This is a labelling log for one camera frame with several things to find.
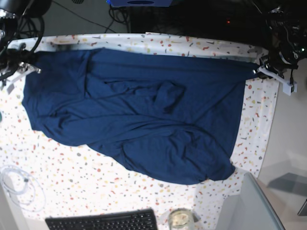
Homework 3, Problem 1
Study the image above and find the grey monitor back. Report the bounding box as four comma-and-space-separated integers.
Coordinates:
216, 172, 285, 230

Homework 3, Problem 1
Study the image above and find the clear glass jar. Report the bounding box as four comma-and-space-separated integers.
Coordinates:
168, 208, 195, 230

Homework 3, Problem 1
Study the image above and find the coiled white cable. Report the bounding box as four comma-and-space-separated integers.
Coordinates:
0, 164, 47, 213

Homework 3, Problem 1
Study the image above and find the terrazzo pattern table cloth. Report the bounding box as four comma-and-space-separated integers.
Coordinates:
0, 32, 284, 228

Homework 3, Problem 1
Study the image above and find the black computer keyboard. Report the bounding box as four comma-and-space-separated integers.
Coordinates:
45, 209, 158, 230

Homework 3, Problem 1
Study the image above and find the navy blue t-shirt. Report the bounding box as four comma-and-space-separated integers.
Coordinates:
22, 48, 257, 185

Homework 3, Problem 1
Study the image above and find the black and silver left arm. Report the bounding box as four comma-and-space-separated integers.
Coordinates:
261, 2, 307, 77

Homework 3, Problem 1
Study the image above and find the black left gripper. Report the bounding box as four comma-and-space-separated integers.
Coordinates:
260, 49, 299, 76

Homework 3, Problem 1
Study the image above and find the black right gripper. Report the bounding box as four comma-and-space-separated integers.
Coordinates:
0, 46, 36, 77

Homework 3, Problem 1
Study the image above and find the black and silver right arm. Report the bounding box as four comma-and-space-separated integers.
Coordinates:
0, 0, 34, 69

